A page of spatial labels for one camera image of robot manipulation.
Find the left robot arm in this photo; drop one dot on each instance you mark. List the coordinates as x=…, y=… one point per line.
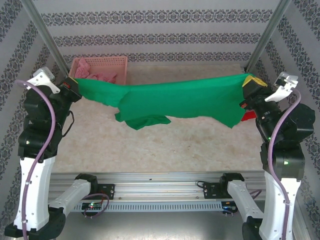
x=35, y=190

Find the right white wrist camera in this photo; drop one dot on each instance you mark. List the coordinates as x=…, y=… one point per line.
x=285, y=86

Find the grey metal panel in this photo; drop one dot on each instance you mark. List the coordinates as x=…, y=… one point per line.
x=160, y=227

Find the green t-shirt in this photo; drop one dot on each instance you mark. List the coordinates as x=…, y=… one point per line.
x=175, y=100

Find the aluminium frame post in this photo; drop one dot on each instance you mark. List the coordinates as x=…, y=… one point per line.
x=268, y=32
x=45, y=32

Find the pink plastic basket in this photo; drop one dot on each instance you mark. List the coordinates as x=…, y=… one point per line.
x=110, y=63

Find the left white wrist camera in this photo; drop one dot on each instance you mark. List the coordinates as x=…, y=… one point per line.
x=43, y=80

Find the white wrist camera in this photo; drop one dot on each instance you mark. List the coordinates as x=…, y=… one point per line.
x=285, y=86
x=43, y=80

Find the pink t-shirt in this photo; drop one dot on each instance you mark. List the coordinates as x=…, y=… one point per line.
x=82, y=67

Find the small circuit board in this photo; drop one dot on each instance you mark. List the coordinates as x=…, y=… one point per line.
x=228, y=207
x=92, y=205

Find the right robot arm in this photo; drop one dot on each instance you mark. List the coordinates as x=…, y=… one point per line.
x=277, y=200

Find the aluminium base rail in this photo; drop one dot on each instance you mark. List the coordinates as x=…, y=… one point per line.
x=160, y=186

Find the aluminium side rail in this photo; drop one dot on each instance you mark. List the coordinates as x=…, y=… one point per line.
x=244, y=71

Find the red folded t-shirt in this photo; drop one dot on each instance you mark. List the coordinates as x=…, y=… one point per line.
x=248, y=117

